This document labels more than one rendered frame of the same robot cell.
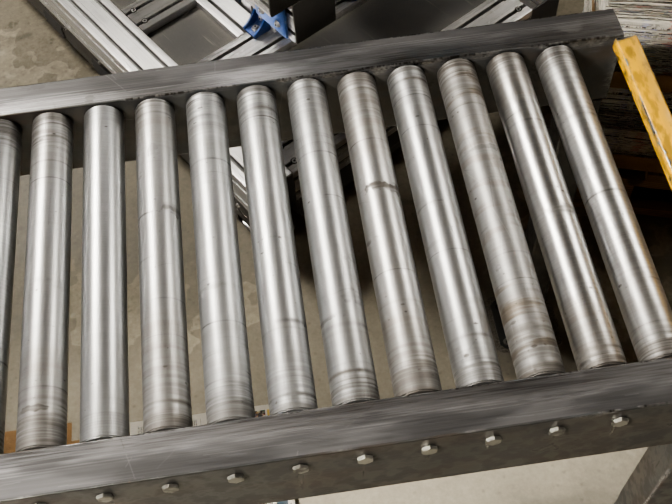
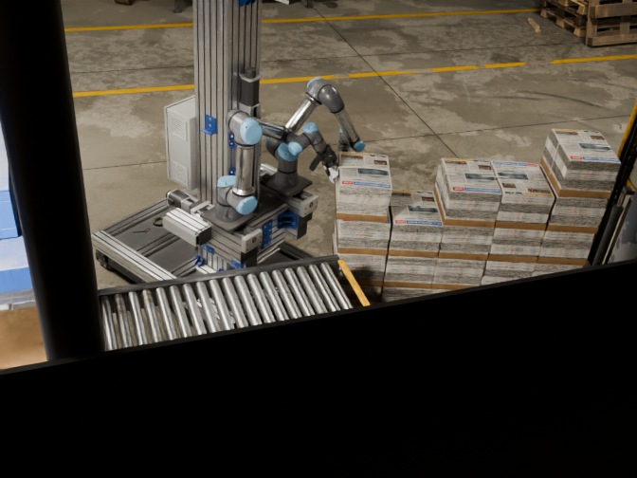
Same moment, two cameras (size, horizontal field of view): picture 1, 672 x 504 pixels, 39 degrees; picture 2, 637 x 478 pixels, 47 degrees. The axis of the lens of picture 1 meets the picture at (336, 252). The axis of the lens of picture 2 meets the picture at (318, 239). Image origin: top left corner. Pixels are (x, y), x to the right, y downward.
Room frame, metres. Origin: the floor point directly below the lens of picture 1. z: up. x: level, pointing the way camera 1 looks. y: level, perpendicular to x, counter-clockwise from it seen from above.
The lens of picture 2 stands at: (-1.98, 0.69, 3.10)
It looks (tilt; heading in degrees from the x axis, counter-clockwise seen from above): 36 degrees down; 342
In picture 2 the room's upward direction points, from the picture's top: 5 degrees clockwise
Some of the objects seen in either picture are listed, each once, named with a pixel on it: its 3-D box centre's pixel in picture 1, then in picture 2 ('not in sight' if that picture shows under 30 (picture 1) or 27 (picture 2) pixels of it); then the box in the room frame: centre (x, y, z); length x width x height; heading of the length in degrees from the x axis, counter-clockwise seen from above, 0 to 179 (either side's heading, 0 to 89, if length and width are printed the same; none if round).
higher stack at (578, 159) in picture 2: not in sight; (553, 240); (1.03, -1.79, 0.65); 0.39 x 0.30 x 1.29; 166
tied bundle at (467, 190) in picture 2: not in sight; (465, 192); (1.18, -1.22, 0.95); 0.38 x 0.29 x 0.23; 166
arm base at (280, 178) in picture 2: not in sight; (286, 174); (1.64, -0.28, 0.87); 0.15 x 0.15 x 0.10
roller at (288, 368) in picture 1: (273, 240); (263, 305); (0.61, 0.07, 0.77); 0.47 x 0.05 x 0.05; 4
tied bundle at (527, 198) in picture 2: not in sight; (516, 194); (1.11, -1.50, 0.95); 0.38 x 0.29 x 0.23; 165
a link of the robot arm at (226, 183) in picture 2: not in sight; (228, 189); (1.34, 0.11, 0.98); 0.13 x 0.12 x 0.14; 23
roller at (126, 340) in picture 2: not in sight; (124, 328); (0.57, 0.72, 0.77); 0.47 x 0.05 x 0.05; 4
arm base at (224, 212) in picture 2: not in sight; (227, 206); (1.34, 0.12, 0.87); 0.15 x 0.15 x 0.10
